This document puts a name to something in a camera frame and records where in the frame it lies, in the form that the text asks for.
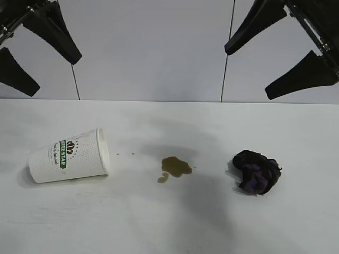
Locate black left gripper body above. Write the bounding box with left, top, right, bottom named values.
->
left=0, top=0, right=55, bottom=46

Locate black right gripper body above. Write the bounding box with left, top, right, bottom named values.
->
left=280, top=0, right=339, bottom=84

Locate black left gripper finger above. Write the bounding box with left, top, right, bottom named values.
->
left=22, top=1, right=82, bottom=65
left=0, top=47, right=41, bottom=97

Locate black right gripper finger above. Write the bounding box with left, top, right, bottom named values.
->
left=224, top=0, right=288, bottom=56
left=265, top=50, right=338, bottom=101

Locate white paper cup green logo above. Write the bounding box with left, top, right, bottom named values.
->
left=28, top=127, right=111, bottom=184

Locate black purple cloth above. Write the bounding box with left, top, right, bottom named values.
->
left=225, top=149, right=283, bottom=196

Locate large brown coffee puddle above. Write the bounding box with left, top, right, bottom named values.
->
left=161, top=156, right=193, bottom=178

